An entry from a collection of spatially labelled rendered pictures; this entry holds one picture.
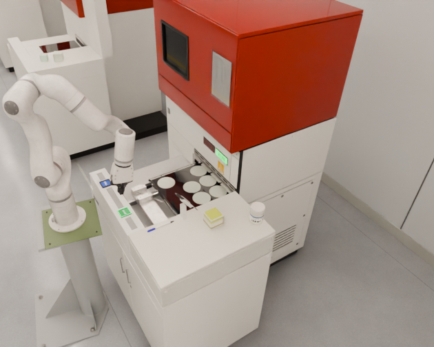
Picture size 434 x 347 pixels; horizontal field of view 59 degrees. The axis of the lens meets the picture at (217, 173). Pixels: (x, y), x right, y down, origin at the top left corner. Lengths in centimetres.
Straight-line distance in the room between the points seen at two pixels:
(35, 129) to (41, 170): 20
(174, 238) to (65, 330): 120
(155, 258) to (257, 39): 104
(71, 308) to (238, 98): 180
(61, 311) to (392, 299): 225
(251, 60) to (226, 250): 85
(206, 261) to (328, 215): 192
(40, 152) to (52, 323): 133
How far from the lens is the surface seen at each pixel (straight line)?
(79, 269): 243
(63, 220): 216
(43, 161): 189
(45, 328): 285
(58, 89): 166
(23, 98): 171
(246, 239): 186
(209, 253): 179
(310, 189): 261
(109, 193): 214
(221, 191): 219
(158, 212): 210
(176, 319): 195
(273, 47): 178
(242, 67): 171
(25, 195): 382
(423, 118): 302
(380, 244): 342
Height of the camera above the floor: 235
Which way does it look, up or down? 39 degrees down
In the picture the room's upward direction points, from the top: 2 degrees clockwise
